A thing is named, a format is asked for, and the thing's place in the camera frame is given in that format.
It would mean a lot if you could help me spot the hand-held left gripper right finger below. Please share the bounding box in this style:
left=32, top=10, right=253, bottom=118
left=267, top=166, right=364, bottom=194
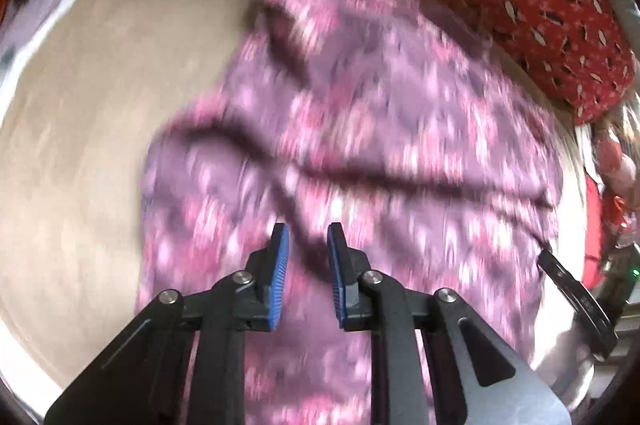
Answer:
left=326, top=222, right=572, bottom=425

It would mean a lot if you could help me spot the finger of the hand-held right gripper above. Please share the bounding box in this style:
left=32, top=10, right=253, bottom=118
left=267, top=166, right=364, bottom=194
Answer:
left=537, top=249, right=619, bottom=361

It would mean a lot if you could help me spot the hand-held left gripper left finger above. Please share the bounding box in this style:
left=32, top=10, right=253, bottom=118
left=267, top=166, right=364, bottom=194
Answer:
left=44, top=222, right=291, bottom=425

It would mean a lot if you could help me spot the purple floral garment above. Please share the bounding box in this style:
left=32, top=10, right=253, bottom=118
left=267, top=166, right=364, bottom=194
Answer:
left=137, top=0, right=566, bottom=425

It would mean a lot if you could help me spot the plain red cloth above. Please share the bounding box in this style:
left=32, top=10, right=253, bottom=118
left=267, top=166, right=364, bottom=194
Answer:
left=582, top=175, right=626, bottom=288

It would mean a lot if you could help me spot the clear plastic bag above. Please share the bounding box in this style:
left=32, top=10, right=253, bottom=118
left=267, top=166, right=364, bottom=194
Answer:
left=592, top=102, right=640, bottom=211

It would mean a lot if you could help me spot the beige fleece blanket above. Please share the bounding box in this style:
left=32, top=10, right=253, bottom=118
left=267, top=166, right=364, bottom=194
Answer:
left=0, top=0, right=591, bottom=406

